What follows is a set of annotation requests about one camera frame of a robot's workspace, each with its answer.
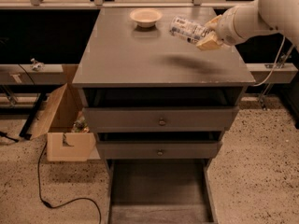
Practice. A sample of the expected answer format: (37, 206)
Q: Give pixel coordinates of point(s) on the white bowl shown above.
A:
(146, 17)

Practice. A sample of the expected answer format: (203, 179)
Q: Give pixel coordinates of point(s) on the grey bottom drawer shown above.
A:
(160, 192)

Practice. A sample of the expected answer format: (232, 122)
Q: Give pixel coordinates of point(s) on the small clear object on ledge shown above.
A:
(36, 65)

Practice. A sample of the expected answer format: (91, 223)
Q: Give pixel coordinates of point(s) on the round top drawer knob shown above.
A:
(162, 122)

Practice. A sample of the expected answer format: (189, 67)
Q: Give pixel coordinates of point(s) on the grey drawer cabinet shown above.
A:
(121, 55)

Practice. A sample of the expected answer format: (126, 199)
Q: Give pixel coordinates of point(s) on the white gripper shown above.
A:
(226, 26)

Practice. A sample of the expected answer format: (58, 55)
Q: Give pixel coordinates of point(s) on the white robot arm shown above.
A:
(259, 17)

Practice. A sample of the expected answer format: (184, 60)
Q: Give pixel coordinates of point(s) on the grey drawer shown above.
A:
(176, 145)
(160, 192)
(139, 110)

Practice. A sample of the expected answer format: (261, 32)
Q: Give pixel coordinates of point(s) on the grey top drawer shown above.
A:
(139, 110)

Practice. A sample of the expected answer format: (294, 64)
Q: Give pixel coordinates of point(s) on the black metal leg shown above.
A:
(25, 128)

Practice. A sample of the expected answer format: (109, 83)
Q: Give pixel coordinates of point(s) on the clear plastic bottle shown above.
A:
(188, 30)

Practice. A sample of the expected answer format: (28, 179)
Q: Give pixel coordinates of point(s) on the round drawer knob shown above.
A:
(160, 152)
(162, 122)

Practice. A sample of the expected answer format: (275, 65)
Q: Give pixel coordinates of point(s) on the round middle drawer knob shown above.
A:
(160, 152)

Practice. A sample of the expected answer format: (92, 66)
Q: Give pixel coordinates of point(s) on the items inside cardboard box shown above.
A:
(80, 125)

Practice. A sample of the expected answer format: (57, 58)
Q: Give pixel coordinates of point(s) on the grey middle drawer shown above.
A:
(176, 145)

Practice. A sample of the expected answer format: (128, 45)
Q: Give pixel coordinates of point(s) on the cardboard box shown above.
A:
(56, 121)

